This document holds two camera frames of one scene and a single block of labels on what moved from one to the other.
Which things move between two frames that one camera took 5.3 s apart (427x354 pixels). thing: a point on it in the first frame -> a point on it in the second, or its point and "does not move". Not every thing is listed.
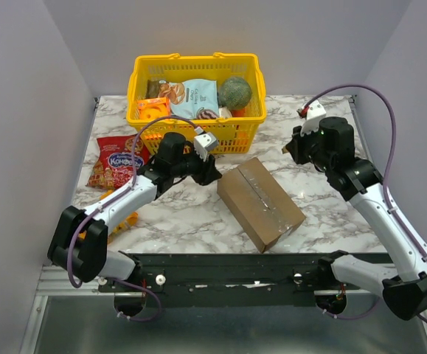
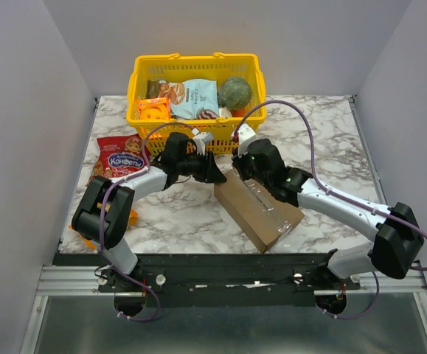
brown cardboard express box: x=259 y=203 does not move
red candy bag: x=113 y=169 does not move
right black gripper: x=296 y=147 -> x=241 y=167
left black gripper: x=207 y=172 does not move
